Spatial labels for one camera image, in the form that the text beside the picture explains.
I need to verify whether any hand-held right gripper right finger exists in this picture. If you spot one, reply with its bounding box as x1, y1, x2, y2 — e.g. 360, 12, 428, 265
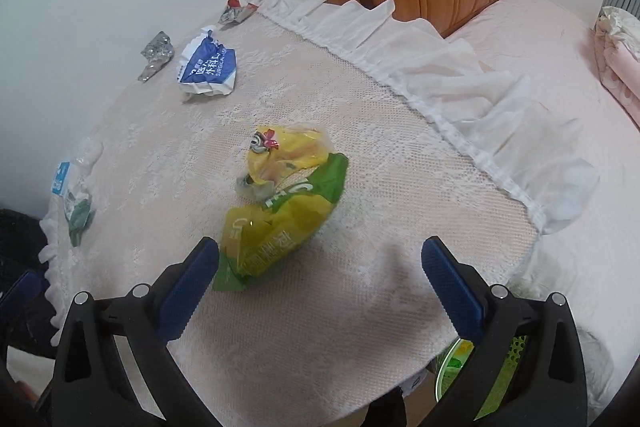
421, 235, 589, 427

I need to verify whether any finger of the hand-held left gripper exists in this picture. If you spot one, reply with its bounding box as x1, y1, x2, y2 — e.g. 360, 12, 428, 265
0, 269, 47, 328

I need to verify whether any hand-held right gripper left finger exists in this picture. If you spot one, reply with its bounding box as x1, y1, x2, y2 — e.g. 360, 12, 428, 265
37, 236, 221, 427

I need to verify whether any green mesh basket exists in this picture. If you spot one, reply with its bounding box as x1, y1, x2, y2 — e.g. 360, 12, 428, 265
432, 332, 531, 425

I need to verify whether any green yellow snack bag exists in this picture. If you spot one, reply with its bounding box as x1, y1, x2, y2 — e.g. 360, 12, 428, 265
212, 153, 350, 293

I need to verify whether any clear yellow cartoon snack bag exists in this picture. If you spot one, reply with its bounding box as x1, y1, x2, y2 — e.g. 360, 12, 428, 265
236, 126, 335, 200

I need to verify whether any silver red foil wrapper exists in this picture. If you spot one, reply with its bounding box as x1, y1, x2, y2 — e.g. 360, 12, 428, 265
220, 0, 260, 26

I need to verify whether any clear wrapper with blue label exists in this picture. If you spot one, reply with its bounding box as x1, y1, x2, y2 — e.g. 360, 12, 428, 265
52, 159, 97, 248

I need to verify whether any white lace ruffled tablecloth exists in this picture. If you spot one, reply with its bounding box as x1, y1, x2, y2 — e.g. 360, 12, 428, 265
40, 0, 601, 427

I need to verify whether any blue white mask packet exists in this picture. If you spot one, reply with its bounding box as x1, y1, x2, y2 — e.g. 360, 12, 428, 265
175, 29, 238, 102

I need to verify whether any crumpled silver foil wrapper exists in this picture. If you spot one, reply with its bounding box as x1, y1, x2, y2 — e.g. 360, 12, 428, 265
137, 32, 176, 82

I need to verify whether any folded pink quilt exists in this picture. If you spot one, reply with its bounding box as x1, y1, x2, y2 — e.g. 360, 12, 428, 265
594, 6, 640, 128

